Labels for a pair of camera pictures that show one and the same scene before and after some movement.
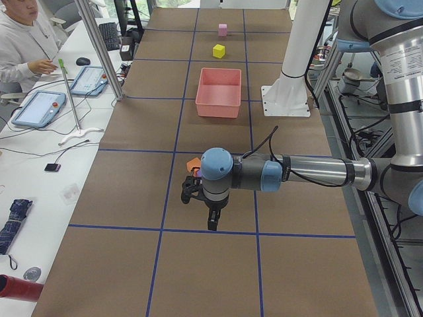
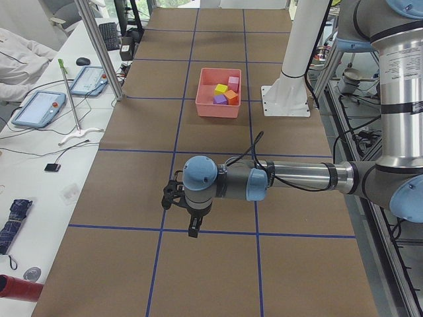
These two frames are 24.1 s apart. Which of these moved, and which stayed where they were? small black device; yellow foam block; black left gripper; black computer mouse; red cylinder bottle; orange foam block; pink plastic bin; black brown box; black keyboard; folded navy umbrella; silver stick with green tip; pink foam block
Moved: yellow foam block; pink foam block; black left gripper; orange foam block
Stayed: black computer mouse; small black device; silver stick with green tip; pink plastic bin; red cylinder bottle; black keyboard; black brown box; folded navy umbrella
